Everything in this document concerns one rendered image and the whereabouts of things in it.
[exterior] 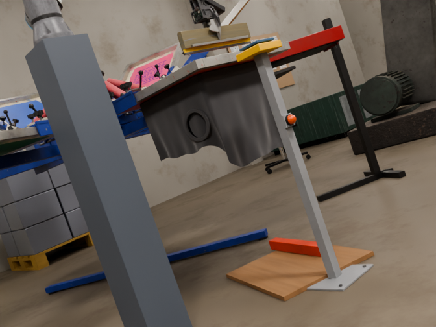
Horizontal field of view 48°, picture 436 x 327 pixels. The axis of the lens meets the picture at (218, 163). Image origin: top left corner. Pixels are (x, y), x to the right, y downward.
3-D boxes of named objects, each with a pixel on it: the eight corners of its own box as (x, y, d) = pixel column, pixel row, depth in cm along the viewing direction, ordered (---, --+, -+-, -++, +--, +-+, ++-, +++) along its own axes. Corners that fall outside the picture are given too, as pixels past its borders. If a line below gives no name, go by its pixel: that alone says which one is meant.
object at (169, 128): (237, 151, 210) (209, 71, 208) (223, 157, 205) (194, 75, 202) (177, 169, 245) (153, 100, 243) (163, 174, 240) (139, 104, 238)
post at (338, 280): (374, 265, 192) (296, 32, 187) (343, 291, 178) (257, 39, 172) (329, 266, 209) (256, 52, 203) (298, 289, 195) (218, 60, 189)
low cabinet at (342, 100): (326, 132, 965) (315, 99, 962) (399, 112, 847) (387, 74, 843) (271, 156, 852) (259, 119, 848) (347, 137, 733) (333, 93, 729)
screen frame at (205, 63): (290, 48, 228) (288, 40, 227) (198, 69, 190) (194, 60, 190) (192, 95, 288) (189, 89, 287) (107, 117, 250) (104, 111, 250)
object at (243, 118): (298, 143, 232) (268, 57, 230) (232, 172, 203) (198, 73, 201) (292, 145, 235) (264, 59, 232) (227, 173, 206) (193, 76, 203)
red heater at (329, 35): (319, 54, 372) (314, 39, 371) (346, 39, 327) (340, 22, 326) (245, 79, 361) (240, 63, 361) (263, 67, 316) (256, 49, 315)
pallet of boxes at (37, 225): (111, 227, 635) (78, 134, 627) (146, 221, 570) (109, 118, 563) (12, 270, 547) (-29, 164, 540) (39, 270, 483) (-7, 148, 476)
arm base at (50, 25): (44, 39, 171) (34, 12, 171) (29, 54, 183) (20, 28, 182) (82, 34, 181) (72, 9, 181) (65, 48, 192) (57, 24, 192)
